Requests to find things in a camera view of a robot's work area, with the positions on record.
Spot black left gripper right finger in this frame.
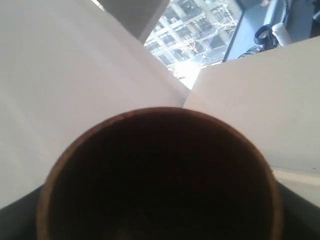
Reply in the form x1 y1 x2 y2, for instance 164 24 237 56
278 182 320 240

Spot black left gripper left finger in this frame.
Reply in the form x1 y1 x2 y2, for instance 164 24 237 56
0 186 42 240

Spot brown wooden cup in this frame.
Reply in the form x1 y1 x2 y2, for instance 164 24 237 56
36 107 283 240

